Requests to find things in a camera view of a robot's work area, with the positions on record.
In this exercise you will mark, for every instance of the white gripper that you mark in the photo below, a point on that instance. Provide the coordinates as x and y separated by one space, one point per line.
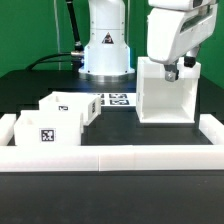
175 30

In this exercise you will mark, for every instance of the white drawer cabinet box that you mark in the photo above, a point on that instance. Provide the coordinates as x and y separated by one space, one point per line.
161 101

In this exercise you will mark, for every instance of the white drawer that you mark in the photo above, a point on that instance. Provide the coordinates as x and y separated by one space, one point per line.
88 104
36 127

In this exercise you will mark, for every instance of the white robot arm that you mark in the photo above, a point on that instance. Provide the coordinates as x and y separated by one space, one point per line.
107 55

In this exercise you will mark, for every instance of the white right fence block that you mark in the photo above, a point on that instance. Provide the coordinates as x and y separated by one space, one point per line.
212 129

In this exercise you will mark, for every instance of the white fence block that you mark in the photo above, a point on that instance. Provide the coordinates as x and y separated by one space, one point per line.
212 129
6 128

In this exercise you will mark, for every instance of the white marker sheet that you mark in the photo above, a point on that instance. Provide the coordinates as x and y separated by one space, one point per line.
117 99

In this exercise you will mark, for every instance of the white left fence block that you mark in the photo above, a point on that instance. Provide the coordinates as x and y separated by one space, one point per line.
6 128

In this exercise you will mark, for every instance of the white front fence wall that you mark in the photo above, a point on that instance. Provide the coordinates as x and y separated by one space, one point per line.
111 158

